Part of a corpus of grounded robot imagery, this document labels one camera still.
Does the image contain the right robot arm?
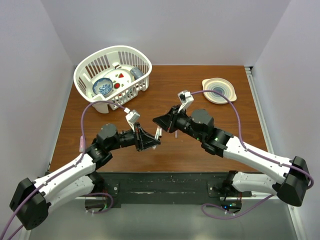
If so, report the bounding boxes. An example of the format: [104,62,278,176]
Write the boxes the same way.
[152,105,311,207]

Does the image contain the blue patterned bowl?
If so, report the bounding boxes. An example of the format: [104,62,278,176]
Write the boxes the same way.
[92,77,113,96]

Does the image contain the purple pen cap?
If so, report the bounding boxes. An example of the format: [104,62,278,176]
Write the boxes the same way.
[79,135,85,153]

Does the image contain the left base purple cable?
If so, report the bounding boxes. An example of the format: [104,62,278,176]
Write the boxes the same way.
[84,191,115,215]

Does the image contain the white plastic dish basket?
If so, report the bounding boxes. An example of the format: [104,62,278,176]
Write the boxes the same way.
[73,45,153,105]

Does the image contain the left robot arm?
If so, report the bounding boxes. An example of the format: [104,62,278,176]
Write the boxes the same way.
[9,122,161,230]

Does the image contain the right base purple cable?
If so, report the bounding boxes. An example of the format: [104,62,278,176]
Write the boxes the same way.
[201,193,275,220]

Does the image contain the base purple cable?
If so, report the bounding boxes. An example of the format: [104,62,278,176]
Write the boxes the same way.
[84,191,115,215]
[201,193,275,220]

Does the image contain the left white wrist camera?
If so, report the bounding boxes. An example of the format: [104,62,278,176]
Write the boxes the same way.
[124,107,141,130]

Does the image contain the white pink-end marker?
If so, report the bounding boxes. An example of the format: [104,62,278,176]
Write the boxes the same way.
[152,126,161,150]

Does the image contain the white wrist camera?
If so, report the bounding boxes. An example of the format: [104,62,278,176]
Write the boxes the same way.
[124,107,141,130]
[177,90,194,113]

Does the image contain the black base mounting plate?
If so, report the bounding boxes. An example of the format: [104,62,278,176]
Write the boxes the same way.
[44,171,253,209]

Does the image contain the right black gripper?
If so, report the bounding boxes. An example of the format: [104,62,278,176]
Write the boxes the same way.
[152,106,204,143]

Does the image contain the grey blue cup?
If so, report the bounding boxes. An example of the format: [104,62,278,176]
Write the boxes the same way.
[129,67,144,80]

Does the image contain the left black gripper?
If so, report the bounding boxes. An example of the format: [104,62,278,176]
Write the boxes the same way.
[107,121,160,151]

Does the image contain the beige plate blue rings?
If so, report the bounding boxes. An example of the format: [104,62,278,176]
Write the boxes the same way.
[201,77,238,105]

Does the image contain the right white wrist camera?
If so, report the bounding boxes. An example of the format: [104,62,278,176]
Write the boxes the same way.
[177,90,194,113]

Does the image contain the aluminium frame rail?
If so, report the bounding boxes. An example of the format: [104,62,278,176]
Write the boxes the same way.
[244,66,307,240]

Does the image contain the white strawberry plate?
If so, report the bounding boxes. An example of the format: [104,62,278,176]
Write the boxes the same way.
[103,68,134,93]

